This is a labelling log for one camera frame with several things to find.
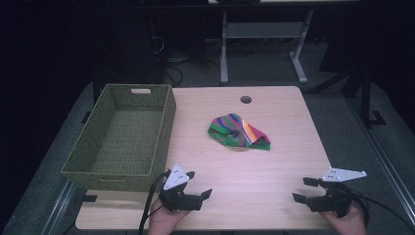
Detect person's right hand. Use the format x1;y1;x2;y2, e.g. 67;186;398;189
320;205;368;235

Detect colourful striped knit garment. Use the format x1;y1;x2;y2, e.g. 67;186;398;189
207;113;272;152

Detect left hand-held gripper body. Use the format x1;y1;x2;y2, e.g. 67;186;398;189
158;163;204;212

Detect dark computer tower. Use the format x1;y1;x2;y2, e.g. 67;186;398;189
97;13;166;86

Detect tangle of floor cables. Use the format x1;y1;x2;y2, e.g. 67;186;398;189
153;35;223;88

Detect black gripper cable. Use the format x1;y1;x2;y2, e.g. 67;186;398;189
138;170;172;235
345;188;415;233

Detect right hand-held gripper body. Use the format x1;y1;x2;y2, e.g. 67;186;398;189
306;166;367;219

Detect person's left hand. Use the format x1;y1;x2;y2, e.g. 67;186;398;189
148;197;191;235

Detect grey metal desk frame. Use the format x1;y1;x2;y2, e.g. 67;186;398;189
219;9;315;86

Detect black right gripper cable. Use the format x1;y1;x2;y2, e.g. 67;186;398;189
345;188;415;233

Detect black metal stand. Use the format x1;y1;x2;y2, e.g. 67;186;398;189
341;65;388;127

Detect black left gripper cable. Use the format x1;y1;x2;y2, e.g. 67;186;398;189
138;170;172;235

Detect green woven basket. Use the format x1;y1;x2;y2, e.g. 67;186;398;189
60;83;177;193

